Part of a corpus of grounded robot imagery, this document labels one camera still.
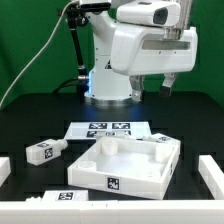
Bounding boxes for black camera on mount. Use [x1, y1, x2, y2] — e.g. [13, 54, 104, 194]
[79, 0, 111, 12]

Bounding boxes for white left fence block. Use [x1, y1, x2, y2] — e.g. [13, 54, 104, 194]
[0, 157, 11, 187]

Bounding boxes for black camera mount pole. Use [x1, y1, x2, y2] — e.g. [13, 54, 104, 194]
[54, 3, 89, 93]

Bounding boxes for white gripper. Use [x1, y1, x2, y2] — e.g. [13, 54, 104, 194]
[110, 24, 198, 102]

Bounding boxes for white marker base sheet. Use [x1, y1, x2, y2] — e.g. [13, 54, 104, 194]
[64, 121, 151, 140]

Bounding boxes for white fence block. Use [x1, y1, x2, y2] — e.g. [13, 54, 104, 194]
[198, 155, 224, 200]
[0, 157, 11, 187]

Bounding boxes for white right fence block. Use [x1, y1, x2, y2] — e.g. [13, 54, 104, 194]
[198, 155, 224, 200]

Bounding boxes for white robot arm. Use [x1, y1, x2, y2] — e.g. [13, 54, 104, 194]
[85, 0, 198, 107]

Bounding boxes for white square tabletop tray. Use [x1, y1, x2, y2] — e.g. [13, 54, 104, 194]
[67, 137, 180, 200]

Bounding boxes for black cables at base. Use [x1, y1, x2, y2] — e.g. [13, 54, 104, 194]
[52, 77, 88, 95]

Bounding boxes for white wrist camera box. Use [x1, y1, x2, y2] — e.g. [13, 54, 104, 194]
[117, 0, 181, 27]

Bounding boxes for white front fence wall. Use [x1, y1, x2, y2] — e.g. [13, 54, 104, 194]
[0, 200, 224, 224]

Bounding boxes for white cable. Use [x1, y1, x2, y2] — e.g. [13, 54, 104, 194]
[0, 0, 81, 109]

